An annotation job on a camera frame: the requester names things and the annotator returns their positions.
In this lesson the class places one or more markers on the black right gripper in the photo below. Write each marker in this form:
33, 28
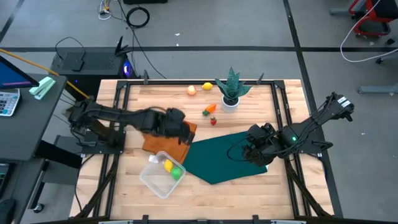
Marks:
259, 144

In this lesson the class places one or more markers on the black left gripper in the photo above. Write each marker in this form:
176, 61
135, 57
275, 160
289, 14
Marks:
174, 121

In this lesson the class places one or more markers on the red toy strawberry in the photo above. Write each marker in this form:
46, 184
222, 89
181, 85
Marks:
213, 121

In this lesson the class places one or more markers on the orange toy carrot green top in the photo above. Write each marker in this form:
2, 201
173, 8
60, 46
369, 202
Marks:
210, 109

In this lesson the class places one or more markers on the peach toy ball fruit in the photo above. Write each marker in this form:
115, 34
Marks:
191, 90

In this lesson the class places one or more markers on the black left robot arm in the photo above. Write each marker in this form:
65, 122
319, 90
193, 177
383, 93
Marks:
124, 116

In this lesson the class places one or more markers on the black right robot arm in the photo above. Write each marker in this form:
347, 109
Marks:
311, 124

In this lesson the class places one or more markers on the clear plastic tupperware container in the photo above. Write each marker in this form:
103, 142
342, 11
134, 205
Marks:
157, 182

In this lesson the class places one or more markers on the white paper scrap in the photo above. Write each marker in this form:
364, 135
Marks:
266, 168

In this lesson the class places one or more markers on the orange cloth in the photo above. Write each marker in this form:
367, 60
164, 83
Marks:
164, 147

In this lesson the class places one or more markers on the green toy lime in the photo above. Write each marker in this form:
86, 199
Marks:
176, 173

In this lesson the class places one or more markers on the dark teal cloth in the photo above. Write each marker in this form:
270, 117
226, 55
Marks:
224, 161

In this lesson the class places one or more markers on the small white pinkish item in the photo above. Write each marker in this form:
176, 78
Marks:
153, 158

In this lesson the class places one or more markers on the snake plant in white pot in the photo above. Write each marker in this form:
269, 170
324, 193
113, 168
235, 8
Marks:
231, 90

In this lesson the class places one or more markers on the black computer tower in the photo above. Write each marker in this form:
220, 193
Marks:
93, 62

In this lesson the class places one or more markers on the grey furniture foot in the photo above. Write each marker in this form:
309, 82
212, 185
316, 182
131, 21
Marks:
377, 89

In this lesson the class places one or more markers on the mint green stapler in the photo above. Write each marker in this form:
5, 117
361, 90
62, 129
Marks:
42, 88

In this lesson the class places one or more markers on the black desk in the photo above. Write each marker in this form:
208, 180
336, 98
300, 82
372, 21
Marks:
25, 130

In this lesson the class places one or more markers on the red and black cart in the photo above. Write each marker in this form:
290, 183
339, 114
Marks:
373, 18

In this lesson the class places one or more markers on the grey desk calculator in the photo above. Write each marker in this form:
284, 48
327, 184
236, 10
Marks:
7, 102

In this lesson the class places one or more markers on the computer monitor blue screen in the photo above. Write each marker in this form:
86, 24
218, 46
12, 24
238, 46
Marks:
12, 76

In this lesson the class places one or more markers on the black metal table frame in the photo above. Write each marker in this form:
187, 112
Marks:
186, 82

